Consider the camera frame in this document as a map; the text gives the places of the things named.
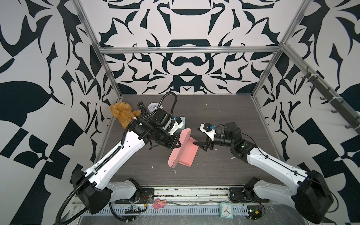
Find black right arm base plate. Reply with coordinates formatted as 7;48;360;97
229;187;270;203

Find pink small toy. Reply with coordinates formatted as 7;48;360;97
153;199;167;210

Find black wall hook rail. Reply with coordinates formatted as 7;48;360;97
302;66;360;135

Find light blue paper box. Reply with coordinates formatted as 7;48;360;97
177;117;186;129

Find pink paper boxes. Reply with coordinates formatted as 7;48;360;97
168;128;199;168

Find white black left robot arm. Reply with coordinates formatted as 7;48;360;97
55;108;183;225

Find green square clock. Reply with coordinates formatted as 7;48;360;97
219;202;233;219

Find brown teddy bear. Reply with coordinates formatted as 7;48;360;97
110;102;142;129

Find black remote control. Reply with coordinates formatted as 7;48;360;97
137;101;149;116

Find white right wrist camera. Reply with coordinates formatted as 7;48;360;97
199;123;217;141

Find small electronics board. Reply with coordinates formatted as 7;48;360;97
246;204;265;221

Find white slotted cable duct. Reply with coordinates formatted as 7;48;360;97
84;205;248;216

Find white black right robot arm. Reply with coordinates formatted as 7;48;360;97
194;122;337;224

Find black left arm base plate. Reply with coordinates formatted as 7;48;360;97
114;188;155;204

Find white round alarm clock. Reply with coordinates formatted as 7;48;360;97
148;103;158;113

